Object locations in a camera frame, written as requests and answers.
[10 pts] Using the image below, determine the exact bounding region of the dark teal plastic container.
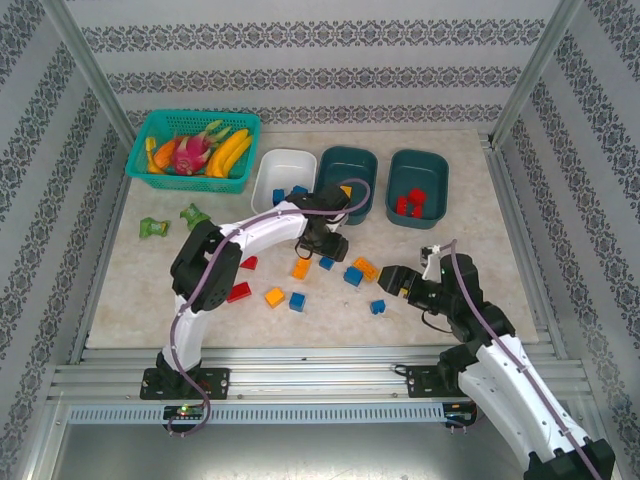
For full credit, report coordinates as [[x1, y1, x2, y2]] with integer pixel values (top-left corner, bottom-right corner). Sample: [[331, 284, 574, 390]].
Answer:
[[314, 145, 379, 226], [385, 148, 450, 230]]

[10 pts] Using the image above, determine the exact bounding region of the yellow toy banana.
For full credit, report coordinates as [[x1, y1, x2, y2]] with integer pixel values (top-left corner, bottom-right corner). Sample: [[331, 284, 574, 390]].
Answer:
[[215, 137, 254, 180], [204, 128, 250, 176]]

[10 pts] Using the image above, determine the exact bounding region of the small circuit board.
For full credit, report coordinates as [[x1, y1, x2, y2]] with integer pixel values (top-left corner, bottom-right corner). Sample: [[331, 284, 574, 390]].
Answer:
[[444, 402, 479, 426], [163, 404, 205, 420]]

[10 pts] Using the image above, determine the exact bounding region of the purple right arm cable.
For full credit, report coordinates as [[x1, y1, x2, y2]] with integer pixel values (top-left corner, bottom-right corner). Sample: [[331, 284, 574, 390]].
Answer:
[[449, 239, 601, 480]]

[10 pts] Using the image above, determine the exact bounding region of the small yellow toy fruit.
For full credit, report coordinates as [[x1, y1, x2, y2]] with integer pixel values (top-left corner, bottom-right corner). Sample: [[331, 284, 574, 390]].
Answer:
[[144, 136, 164, 175]]

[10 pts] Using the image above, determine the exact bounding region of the aluminium mounting rail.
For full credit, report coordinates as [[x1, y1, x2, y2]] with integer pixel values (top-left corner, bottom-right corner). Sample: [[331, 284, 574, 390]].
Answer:
[[47, 347, 589, 402]]

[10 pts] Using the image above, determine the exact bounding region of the aluminium side rail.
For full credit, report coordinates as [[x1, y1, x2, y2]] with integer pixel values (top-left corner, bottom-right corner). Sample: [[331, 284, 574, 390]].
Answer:
[[67, 144, 132, 366], [479, 130, 571, 361]]

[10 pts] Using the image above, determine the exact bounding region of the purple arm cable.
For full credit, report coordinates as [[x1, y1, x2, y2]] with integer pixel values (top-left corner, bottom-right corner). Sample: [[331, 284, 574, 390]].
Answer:
[[449, 239, 601, 480], [167, 178, 372, 439]]

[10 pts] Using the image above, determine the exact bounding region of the orange toy fruit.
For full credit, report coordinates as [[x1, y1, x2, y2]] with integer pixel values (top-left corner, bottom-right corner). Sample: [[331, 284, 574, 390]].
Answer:
[[152, 138, 177, 170]]

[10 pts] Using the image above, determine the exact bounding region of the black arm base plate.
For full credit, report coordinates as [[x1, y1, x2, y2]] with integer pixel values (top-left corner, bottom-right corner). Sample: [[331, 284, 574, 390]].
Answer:
[[139, 367, 231, 401], [405, 364, 481, 400]]

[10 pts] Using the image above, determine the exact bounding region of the white plastic container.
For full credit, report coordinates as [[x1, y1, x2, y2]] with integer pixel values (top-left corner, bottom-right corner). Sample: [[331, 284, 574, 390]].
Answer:
[[250, 148, 319, 216]]

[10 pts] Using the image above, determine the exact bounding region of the slotted grey cable duct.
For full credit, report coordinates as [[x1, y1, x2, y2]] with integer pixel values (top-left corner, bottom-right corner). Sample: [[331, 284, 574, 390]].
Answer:
[[67, 403, 446, 425]]

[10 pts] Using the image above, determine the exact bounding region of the pink toy dragon fruit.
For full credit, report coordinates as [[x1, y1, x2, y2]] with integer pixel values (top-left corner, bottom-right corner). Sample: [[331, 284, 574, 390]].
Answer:
[[171, 119, 232, 176]]

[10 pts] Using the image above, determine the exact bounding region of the long orange lego brick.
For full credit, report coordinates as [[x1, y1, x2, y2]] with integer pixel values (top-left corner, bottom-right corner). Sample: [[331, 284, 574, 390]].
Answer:
[[352, 256, 380, 282]]

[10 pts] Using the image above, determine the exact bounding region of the green candy wrapper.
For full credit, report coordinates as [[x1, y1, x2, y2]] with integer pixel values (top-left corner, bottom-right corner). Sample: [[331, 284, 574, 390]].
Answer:
[[179, 203, 212, 231], [138, 217, 172, 239]]

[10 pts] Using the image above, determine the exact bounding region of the aluminium frame post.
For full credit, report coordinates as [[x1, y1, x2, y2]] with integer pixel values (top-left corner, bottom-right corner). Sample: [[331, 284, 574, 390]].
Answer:
[[39, 0, 139, 149], [487, 0, 586, 149]]

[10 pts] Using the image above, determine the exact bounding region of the teal plastic mesh basket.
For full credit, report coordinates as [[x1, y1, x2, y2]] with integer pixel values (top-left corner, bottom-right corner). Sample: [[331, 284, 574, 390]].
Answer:
[[124, 109, 262, 195]]

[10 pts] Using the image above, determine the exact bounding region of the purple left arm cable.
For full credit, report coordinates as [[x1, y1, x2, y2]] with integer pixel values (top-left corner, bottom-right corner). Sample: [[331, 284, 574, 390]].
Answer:
[[167, 178, 372, 439]]

